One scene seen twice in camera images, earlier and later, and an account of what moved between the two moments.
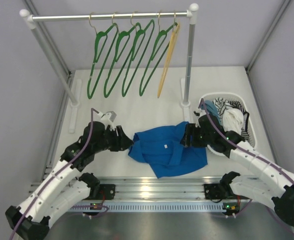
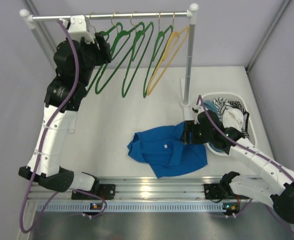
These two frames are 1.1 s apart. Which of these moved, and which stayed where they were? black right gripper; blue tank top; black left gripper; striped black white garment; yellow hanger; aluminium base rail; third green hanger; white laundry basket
Moved: black left gripper; yellow hanger
Stayed: third green hanger; aluminium base rail; black right gripper; white laundry basket; striped black white garment; blue tank top
